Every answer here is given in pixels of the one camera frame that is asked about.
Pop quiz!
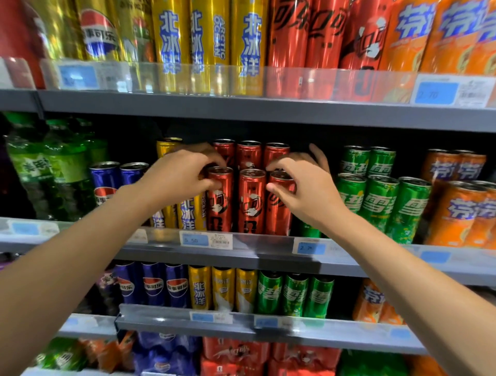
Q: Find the person's right hand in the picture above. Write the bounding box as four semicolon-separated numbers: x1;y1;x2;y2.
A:
265;143;350;232

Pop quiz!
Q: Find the person's left hand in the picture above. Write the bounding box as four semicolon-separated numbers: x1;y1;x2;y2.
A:
135;142;227;218

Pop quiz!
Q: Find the green soda can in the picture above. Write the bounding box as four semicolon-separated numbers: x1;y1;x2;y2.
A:
303;275;335;320
256;270;284;315
297;218;323;239
340;145;371;176
335;173;367;214
385;176;432;245
358;174;400;234
367;146;397;177
282;273;310;318

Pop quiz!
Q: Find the red soda can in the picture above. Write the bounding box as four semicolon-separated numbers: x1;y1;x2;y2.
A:
304;0;350;101
212;138;237;168
266;170;298;237
266;0;312;98

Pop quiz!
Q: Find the blue soda can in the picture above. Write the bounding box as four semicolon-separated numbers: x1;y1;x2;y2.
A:
119;162;150;187
89;161;122;207
141;262;168;307
165;263;191;309
112;261;144;306

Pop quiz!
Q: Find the grey metal shelf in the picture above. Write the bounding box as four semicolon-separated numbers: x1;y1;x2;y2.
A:
0;58;496;376

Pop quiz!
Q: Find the orange soda can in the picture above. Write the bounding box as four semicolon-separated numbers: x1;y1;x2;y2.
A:
351;278;386;323
378;301;407;325
425;181;488;248
371;0;439;104
421;148;461;217
454;150;487;182
419;0;488;75
464;180;496;249
464;0;496;77

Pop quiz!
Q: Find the row of yellow cans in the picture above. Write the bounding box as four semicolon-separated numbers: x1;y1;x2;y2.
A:
23;0;269;98

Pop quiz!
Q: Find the person's right forearm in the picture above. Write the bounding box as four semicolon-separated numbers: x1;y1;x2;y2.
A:
323;211;496;376

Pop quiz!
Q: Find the person's left forearm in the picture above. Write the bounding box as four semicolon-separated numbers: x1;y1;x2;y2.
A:
0;185;156;376

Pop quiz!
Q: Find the cluster of green plastic bottles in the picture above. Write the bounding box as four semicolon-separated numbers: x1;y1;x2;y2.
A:
3;112;110;222

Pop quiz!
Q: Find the red drink multipack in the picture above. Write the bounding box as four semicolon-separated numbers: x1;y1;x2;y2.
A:
199;337;271;376
267;342;343;376

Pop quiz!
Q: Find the blue drink multipack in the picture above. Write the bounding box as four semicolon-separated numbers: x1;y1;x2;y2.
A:
131;331;203;376

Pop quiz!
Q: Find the green drink multipack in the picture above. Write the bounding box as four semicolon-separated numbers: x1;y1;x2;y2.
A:
34;337;89;371
336;349;410;376

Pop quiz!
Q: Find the orange drink multipack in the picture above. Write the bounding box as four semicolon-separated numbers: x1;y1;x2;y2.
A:
79;331;135;373
406;354;448;376

